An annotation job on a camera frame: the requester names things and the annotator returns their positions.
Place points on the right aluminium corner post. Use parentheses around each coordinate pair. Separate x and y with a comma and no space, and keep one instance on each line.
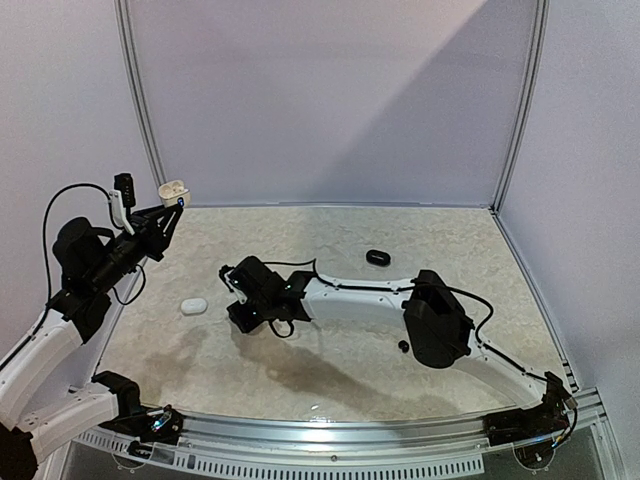
(532,63)

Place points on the aluminium corner post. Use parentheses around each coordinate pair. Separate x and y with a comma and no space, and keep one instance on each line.
(532,63)
(124,20)

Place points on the aluminium front rail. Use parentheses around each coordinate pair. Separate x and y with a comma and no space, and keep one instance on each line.
(214,447)

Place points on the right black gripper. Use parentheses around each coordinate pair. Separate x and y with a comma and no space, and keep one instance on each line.
(239,301)

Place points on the white oval charging case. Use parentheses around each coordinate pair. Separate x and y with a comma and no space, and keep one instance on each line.
(193,306)

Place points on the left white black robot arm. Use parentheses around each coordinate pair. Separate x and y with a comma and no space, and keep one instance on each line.
(93,260)

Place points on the black oval charging case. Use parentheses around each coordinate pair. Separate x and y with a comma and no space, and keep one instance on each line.
(378,258)

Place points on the black earbud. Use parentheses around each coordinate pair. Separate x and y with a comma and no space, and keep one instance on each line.
(403,346)

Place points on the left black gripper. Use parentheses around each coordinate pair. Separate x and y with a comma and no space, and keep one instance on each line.
(144,222)

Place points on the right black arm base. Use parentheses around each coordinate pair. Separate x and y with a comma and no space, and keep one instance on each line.
(518,424)

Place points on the left aluminium corner post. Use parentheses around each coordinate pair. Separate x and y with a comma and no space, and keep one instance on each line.
(124,20)

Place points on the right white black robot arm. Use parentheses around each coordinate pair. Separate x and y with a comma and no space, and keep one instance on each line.
(440,333)

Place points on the small white charging case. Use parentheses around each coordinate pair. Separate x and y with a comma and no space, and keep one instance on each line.
(174,193)

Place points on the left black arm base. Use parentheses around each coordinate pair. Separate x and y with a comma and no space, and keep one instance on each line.
(162,425)

